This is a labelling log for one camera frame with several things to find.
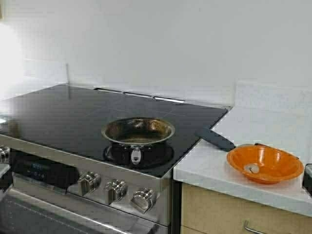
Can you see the white shrimp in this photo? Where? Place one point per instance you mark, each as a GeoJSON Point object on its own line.
{"type": "Point", "coordinates": [251, 168]}

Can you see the steel stove knob middle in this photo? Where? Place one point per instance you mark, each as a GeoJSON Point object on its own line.
{"type": "Point", "coordinates": [115, 190]}

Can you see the steel frying pan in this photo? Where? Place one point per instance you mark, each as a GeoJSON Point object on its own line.
{"type": "Point", "coordinates": [138, 142]}

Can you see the steel stove knob far left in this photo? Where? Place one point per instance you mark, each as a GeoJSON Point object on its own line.
{"type": "Point", "coordinates": [4, 154]}

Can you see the black object at right edge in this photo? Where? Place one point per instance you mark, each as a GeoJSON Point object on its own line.
{"type": "Point", "coordinates": [307, 179]}

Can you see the light wooden base cabinet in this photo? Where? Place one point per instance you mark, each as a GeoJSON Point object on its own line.
{"type": "Point", "coordinates": [209, 212]}

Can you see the orange bowl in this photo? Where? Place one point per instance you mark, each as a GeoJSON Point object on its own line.
{"type": "Point", "coordinates": [275, 165]}

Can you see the stainless steel stove black cooktop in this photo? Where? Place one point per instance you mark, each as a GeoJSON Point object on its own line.
{"type": "Point", "coordinates": [54, 136]}

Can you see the black spatula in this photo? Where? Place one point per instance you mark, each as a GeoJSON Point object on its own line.
{"type": "Point", "coordinates": [220, 141]}

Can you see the steel stove knob right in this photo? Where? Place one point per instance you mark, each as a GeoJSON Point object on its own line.
{"type": "Point", "coordinates": [144, 199]}

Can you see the silver drawer handle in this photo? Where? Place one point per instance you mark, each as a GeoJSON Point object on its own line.
{"type": "Point", "coordinates": [251, 230]}

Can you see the steel stove knob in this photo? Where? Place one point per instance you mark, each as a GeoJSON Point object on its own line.
{"type": "Point", "coordinates": [144, 199]}
{"type": "Point", "coordinates": [88, 182]}
{"type": "Point", "coordinates": [4, 154]}
{"type": "Point", "coordinates": [115, 190]}

